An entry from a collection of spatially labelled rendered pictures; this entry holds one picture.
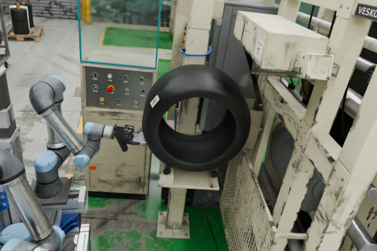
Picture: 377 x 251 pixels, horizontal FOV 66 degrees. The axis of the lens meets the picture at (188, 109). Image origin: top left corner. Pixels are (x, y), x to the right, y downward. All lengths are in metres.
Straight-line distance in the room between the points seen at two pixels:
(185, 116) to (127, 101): 0.58
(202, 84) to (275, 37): 0.45
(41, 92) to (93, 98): 0.83
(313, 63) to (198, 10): 0.81
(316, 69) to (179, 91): 0.63
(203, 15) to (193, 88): 0.49
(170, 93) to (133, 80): 0.84
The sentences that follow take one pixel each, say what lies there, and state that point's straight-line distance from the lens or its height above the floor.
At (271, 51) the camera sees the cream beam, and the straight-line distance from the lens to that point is 1.19.
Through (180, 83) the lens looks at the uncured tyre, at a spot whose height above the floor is 1.45.
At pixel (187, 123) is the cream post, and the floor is 1.03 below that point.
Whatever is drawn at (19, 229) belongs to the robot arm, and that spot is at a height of 0.94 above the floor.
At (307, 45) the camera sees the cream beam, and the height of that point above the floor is 1.75.
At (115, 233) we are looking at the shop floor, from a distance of 2.59.
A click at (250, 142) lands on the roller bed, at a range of 2.02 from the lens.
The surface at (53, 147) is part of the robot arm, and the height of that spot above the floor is 0.96.
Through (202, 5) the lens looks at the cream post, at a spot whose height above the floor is 1.78.
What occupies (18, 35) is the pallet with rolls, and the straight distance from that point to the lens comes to 7.95.
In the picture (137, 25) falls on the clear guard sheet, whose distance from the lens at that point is 2.11.
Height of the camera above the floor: 1.96
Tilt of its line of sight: 26 degrees down
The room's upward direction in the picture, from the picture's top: 7 degrees clockwise
